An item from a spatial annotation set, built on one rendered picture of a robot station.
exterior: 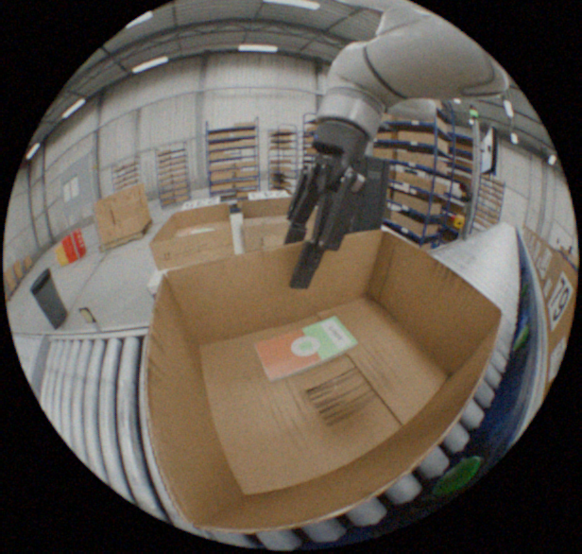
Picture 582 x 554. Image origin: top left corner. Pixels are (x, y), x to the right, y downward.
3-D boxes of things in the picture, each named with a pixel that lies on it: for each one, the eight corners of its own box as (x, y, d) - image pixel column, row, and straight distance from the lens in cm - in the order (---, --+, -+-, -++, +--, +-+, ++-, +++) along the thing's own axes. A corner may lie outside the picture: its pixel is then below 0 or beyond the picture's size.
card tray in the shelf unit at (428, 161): (397, 160, 191) (397, 150, 192) (413, 165, 216) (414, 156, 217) (433, 168, 170) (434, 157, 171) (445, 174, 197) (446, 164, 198)
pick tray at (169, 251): (231, 220, 98) (228, 201, 95) (236, 256, 62) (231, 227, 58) (177, 231, 101) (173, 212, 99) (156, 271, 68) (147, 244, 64)
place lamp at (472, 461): (454, 460, 37) (487, 449, 32) (456, 463, 38) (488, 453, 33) (421, 493, 34) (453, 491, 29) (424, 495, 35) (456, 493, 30)
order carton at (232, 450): (368, 294, 48) (384, 228, 40) (451, 376, 42) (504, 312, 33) (197, 345, 38) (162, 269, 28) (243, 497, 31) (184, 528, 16)
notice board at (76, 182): (74, 268, 501) (54, 179, 500) (84, 256, 526) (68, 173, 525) (100, 262, 394) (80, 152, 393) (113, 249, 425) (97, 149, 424)
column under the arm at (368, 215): (315, 222, 90) (317, 151, 85) (359, 218, 104) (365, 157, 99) (345, 246, 69) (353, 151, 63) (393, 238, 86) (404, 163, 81)
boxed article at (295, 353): (255, 348, 34) (254, 343, 33) (333, 320, 39) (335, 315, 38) (270, 384, 31) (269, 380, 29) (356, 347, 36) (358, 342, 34)
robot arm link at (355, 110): (356, 121, 37) (347, 147, 35) (314, 95, 33) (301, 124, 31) (395, 118, 31) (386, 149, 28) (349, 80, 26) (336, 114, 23)
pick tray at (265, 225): (297, 215, 100) (298, 196, 98) (330, 246, 67) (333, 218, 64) (242, 220, 96) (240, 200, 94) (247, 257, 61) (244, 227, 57)
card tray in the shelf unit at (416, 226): (389, 219, 198) (391, 210, 196) (406, 218, 222) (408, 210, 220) (420, 235, 176) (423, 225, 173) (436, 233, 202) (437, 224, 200)
